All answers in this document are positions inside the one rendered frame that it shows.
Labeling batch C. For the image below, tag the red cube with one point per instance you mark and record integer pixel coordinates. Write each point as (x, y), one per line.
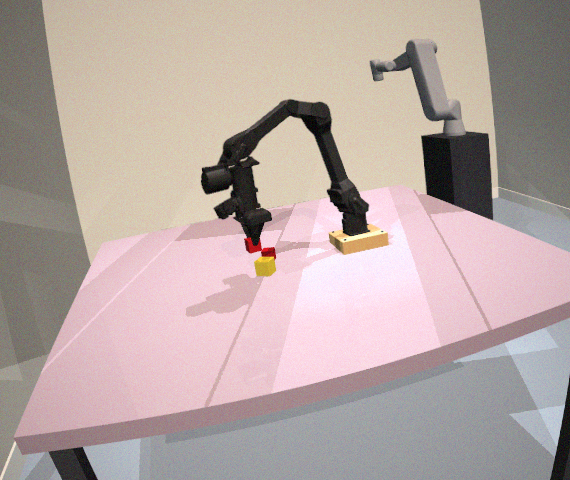
(250, 247)
(268, 252)

